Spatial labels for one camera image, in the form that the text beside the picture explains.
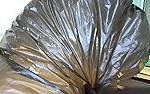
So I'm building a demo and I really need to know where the black plastic trash bag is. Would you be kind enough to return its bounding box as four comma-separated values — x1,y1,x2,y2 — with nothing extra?
0,0,150,94

